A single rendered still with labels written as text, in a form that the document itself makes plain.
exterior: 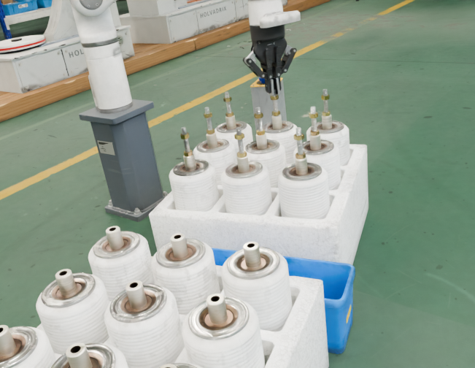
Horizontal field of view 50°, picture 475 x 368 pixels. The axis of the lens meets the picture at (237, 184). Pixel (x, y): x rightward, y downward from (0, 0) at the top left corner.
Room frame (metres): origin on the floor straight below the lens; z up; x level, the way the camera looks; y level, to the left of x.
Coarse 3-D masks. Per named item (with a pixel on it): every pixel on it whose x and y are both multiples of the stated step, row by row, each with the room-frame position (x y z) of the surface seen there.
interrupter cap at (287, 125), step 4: (284, 120) 1.17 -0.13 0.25; (268, 124) 1.17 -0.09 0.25; (272, 124) 1.17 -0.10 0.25; (284, 124) 1.15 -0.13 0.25; (288, 124) 1.15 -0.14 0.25; (292, 124) 1.14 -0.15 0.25; (264, 128) 1.15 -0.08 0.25; (268, 128) 1.15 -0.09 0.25; (272, 128) 1.15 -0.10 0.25; (284, 128) 1.13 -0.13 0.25; (288, 128) 1.12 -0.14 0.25; (292, 128) 1.12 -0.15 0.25; (268, 132) 1.12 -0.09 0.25; (272, 132) 1.11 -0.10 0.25; (276, 132) 1.11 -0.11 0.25; (280, 132) 1.11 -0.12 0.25
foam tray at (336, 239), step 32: (352, 160) 1.05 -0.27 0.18; (352, 192) 0.94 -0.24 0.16; (160, 224) 0.93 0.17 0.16; (192, 224) 0.90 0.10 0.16; (224, 224) 0.87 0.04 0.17; (256, 224) 0.84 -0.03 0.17; (288, 224) 0.82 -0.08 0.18; (320, 224) 0.80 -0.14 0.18; (352, 224) 0.92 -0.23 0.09; (288, 256) 0.82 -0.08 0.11; (320, 256) 0.79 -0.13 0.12; (352, 256) 0.91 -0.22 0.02
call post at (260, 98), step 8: (256, 88) 1.31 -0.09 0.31; (264, 88) 1.30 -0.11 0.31; (256, 96) 1.31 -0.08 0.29; (264, 96) 1.30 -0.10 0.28; (280, 96) 1.32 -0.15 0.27; (256, 104) 1.31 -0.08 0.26; (264, 104) 1.30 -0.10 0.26; (272, 104) 1.29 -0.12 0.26; (280, 104) 1.31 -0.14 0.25; (264, 112) 1.30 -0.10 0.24; (280, 112) 1.30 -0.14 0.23; (256, 120) 1.31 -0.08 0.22; (264, 120) 1.30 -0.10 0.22; (256, 128) 1.31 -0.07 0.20
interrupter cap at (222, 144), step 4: (220, 140) 1.11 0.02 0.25; (224, 140) 1.10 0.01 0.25; (200, 144) 1.10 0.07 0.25; (204, 144) 1.10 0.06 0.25; (220, 144) 1.09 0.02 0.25; (224, 144) 1.08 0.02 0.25; (228, 144) 1.07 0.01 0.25; (196, 148) 1.08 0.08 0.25; (200, 148) 1.08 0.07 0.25; (204, 148) 1.07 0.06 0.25; (208, 148) 1.08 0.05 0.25; (212, 148) 1.07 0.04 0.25; (216, 148) 1.06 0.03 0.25; (220, 148) 1.05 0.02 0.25; (224, 148) 1.06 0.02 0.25; (204, 152) 1.05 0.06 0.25; (208, 152) 1.05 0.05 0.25; (212, 152) 1.05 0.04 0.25
